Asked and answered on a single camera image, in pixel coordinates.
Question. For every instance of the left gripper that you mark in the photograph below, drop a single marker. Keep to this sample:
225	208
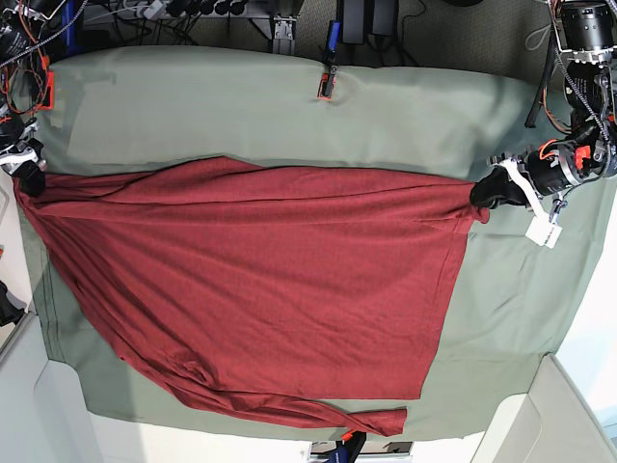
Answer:
525	180

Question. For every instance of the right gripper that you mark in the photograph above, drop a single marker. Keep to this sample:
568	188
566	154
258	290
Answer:
21	154

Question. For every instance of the red long-sleeve T-shirt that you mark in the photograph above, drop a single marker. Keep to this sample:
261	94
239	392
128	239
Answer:
265	294

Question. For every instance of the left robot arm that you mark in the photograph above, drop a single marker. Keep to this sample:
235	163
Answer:
577	94

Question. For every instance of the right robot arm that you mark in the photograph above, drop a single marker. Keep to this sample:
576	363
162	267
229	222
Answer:
28	82

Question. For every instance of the orange black clamp top left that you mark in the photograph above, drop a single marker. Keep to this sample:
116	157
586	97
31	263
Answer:
47	100

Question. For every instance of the orange black clamp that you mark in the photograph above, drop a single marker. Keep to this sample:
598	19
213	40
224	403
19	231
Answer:
348	448
47	100
327	82

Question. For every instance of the green table cloth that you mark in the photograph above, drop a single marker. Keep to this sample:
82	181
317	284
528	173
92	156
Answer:
142	108

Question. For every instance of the black object left edge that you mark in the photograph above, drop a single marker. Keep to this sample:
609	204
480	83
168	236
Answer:
9	313

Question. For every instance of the orange black clamp top middle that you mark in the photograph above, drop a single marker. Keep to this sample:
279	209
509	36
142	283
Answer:
327	82

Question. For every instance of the white power strip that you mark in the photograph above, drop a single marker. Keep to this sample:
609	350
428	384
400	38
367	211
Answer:
149	10

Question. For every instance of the black power adapter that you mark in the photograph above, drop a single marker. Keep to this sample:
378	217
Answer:
362	18

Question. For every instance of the orange black clamp bottom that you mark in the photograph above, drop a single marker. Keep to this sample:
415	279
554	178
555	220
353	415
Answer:
348	448

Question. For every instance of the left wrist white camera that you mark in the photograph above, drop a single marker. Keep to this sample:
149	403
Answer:
543	232

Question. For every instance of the metal table leg bracket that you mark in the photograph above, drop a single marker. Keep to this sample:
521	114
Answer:
283	41

